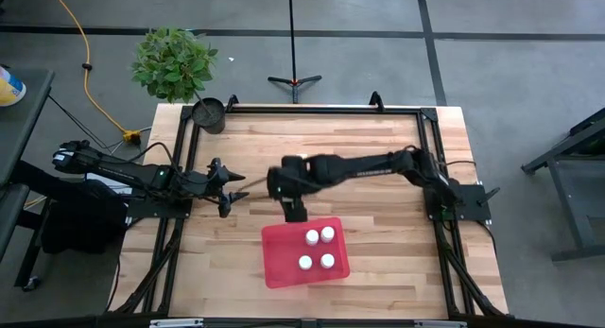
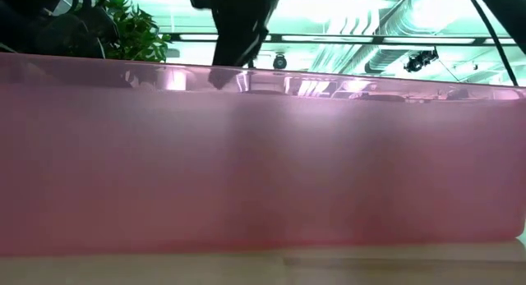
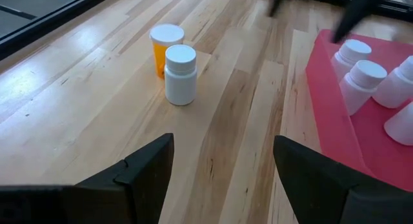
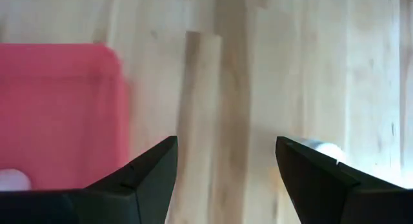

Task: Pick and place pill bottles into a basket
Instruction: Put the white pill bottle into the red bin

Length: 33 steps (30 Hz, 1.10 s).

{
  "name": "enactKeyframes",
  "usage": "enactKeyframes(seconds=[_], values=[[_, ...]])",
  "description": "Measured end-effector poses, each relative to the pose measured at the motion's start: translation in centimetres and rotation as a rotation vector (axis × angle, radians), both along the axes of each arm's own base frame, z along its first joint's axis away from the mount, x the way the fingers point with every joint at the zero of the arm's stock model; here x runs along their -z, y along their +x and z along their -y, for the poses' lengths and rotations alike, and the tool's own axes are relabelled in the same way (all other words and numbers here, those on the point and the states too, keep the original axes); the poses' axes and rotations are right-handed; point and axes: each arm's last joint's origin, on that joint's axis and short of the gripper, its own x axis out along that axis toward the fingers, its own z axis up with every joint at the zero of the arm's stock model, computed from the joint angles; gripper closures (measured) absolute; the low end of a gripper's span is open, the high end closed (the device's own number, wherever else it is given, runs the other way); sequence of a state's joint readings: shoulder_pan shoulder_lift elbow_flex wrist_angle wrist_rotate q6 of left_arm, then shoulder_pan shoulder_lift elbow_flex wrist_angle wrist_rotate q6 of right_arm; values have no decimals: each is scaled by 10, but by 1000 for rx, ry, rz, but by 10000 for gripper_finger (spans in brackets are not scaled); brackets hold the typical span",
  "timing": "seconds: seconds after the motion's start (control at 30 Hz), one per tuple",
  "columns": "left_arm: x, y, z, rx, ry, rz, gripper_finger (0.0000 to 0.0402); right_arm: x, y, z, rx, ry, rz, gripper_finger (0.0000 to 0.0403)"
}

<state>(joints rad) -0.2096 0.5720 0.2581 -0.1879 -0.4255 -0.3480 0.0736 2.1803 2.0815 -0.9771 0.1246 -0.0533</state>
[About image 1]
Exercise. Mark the green leafy plant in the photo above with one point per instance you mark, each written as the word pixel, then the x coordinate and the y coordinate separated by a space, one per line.
pixel 172 65

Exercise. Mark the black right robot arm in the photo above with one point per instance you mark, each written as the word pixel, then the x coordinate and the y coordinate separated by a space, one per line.
pixel 368 165

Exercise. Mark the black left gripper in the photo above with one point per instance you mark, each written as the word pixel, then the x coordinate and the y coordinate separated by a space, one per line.
pixel 205 184

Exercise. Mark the red translucent plastic basket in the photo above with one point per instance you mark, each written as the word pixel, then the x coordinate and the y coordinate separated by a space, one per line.
pixel 279 266

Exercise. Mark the white edge clip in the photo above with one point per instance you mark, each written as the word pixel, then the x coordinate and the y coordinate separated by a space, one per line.
pixel 439 324
pixel 177 322

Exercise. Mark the yellow and blue container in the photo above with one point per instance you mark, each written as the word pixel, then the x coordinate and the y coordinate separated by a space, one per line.
pixel 9 89

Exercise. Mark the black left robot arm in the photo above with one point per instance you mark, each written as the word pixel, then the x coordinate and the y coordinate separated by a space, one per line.
pixel 118 172

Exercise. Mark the black side table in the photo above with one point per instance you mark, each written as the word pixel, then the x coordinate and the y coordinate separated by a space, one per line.
pixel 23 120

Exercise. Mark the black tripod stand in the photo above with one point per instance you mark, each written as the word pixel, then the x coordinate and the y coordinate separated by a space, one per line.
pixel 292 35

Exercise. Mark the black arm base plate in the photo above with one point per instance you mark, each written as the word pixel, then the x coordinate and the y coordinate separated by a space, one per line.
pixel 142 210
pixel 472 210

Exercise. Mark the black rolling chair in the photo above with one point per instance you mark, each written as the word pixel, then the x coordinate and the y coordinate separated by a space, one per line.
pixel 85 224

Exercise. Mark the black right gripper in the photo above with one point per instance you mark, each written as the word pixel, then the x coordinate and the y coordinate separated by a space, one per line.
pixel 288 177

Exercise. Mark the grey metal cart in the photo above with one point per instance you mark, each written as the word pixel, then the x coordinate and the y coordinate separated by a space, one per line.
pixel 572 177

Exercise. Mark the white pill bottle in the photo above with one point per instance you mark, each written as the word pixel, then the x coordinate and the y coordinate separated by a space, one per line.
pixel 305 262
pixel 327 233
pixel 327 260
pixel 312 236

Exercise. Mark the black plant pot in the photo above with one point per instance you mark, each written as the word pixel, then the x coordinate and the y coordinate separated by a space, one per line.
pixel 208 117

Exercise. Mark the black metal table frame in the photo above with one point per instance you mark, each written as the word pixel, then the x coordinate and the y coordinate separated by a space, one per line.
pixel 331 110

